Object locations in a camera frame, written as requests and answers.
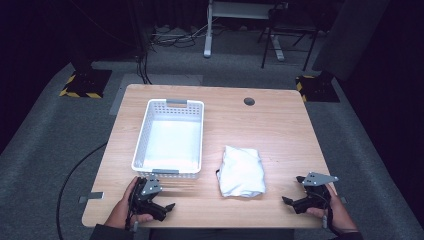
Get white cloth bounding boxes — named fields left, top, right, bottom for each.
left=215, top=145, right=267, bottom=198

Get grey fabric panel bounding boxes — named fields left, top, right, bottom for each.
left=311, top=0, right=391, bottom=82

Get long black floor cable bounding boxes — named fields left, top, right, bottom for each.
left=55, top=141, right=109, bottom=240

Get bundle of floor cables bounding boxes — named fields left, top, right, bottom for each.
left=146, top=23, right=214, bottom=48

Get white plastic perforated basket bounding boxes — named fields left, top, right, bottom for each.
left=131, top=98, right=205, bottom=180

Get black cable with grey plug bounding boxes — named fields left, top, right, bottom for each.
left=124, top=199, right=138, bottom=233
left=320, top=199, right=335, bottom=232

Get black metal chair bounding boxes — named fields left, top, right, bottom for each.
left=258, top=8, right=319, bottom=72

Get black hanging cables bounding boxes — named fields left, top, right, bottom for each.
left=134, top=52, right=153, bottom=85

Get person's left hand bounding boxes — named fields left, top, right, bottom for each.
left=104, top=176, right=154, bottom=230

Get white desk frame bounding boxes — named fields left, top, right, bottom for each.
left=203, top=0, right=288, bottom=63

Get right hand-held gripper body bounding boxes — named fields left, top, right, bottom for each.
left=293, top=172, right=339, bottom=215

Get yellow black striped stand base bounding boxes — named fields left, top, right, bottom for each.
left=295, top=74, right=341, bottom=103
left=59, top=69, right=113, bottom=99

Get person's right hand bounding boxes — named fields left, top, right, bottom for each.
left=306, top=184, right=360, bottom=234

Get grey metal table bracket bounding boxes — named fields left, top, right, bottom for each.
left=78, top=191, right=105, bottom=204

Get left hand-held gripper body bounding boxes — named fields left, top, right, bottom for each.
left=128, top=173, right=168, bottom=223

